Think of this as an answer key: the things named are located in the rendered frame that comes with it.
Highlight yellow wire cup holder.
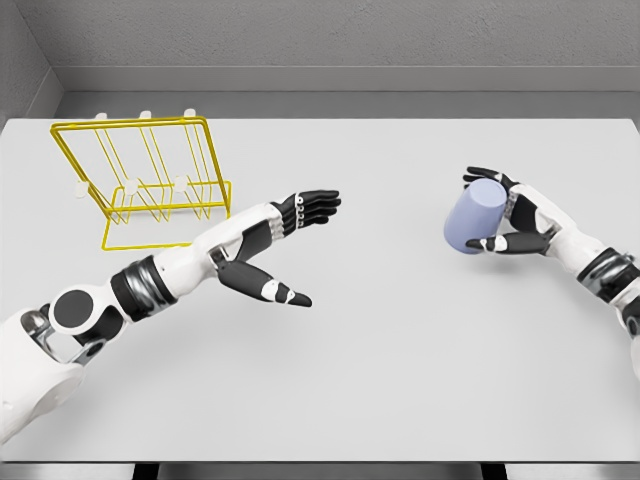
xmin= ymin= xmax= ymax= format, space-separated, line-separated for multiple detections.
xmin=49 ymin=108 xmax=234 ymax=252

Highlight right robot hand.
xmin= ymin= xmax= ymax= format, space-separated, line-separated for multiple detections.
xmin=462 ymin=166 xmax=587 ymax=260

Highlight lavender cup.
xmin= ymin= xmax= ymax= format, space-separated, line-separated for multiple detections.
xmin=443 ymin=179 xmax=509 ymax=256

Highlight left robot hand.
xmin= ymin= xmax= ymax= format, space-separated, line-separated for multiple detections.
xmin=190 ymin=188 xmax=343 ymax=309

